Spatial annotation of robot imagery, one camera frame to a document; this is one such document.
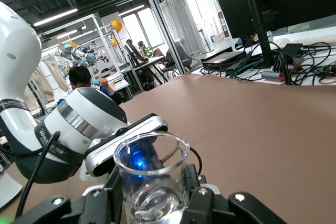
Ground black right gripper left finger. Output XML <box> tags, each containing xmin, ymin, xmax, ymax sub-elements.
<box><xmin>12</xmin><ymin>166</ymin><xmax>124</xmax><ymax>224</ymax></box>

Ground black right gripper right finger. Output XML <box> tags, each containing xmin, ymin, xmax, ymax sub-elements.
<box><xmin>183</xmin><ymin>163</ymin><xmax>287</xmax><ymax>224</ymax></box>

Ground clear glass beaker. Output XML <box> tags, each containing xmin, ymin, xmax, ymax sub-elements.
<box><xmin>113</xmin><ymin>131</ymin><xmax>191</xmax><ymax>224</ymax></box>

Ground seated person black hair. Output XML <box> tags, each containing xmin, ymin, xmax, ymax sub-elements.
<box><xmin>56</xmin><ymin>66</ymin><xmax>123</xmax><ymax>109</ymax></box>

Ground grey cylinder with red cap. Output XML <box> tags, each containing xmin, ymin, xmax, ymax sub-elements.
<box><xmin>261</xmin><ymin>70</ymin><xmax>284</xmax><ymax>81</ymax></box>

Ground flat black electronics box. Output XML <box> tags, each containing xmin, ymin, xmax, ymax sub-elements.
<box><xmin>201</xmin><ymin>50</ymin><xmax>247</xmax><ymax>70</ymax></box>

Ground white desk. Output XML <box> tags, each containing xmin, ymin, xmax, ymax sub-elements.
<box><xmin>190</xmin><ymin>15</ymin><xmax>336</xmax><ymax>87</ymax></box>

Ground black angular desk device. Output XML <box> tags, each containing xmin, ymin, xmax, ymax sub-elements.
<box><xmin>282</xmin><ymin>42</ymin><xmax>305</xmax><ymax>57</ymax></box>

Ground white vertical blinds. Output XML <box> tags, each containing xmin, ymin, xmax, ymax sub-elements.
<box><xmin>159</xmin><ymin>0</ymin><xmax>211</xmax><ymax>55</ymax></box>

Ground large yellow hard hat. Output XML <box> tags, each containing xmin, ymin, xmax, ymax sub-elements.
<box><xmin>110</xmin><ymin>20</ymin><xmax>123</xmax><ymax>34</ymax></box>

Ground long ceiling light strip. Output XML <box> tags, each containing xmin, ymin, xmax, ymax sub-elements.
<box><xmin>118</xmin><ymin>4</ymin><xmax>145</xmax><ymax>16</ymax></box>
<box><xmin>33</xmin><ymin>8</ymin><xmax>79</xmax><ymax>27</ymax></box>

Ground white camera mounting plate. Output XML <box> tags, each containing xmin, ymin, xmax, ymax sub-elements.
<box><xmin>79</xmin><ymin>159</ymin><xmax>106</xmax><ymax>183</ymax></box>

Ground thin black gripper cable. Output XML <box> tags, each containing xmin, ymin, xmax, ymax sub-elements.
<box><xmin>188</xmin><ymin>146</ymin><xmax>203</xmax><ymax>176</ymax></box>

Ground thick black wrist cable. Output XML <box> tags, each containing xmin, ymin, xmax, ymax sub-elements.
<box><xmin>15</xmin><ymin>131</ymin><xmax>61</xmax><ymax>219</ymax></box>

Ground aluminium frame post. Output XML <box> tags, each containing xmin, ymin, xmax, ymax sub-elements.
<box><xmin>136</xmin><ymin>0</ymin><xmax>191</xmax><ymax>75</ymax></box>

